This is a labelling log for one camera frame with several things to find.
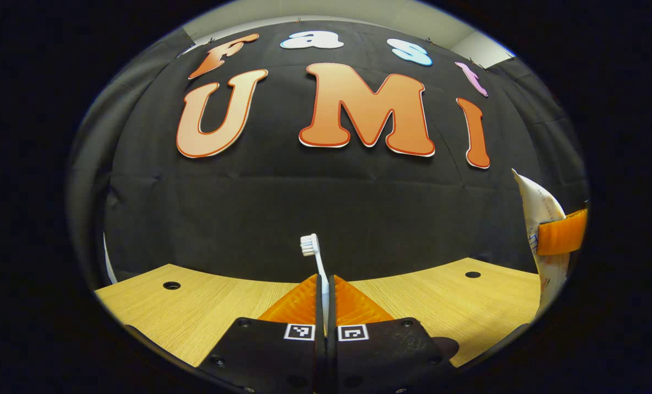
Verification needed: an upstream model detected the white toothbrush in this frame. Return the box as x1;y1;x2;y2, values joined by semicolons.
300;234;331;329

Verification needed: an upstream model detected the plain black side curtain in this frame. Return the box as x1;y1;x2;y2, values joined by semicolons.
487;55;590;274
67;30;195;291

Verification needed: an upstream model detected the wooden desktop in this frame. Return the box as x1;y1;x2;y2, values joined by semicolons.
95;257;543;368

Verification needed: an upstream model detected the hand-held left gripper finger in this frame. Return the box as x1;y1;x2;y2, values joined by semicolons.
328;275;461;394
197;274;327;394

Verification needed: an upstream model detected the white toothpaste tube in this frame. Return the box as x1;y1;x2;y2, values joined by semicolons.
512;169;570;318

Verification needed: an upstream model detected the black backdrop cloth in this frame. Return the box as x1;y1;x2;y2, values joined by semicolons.
107;19;545;283

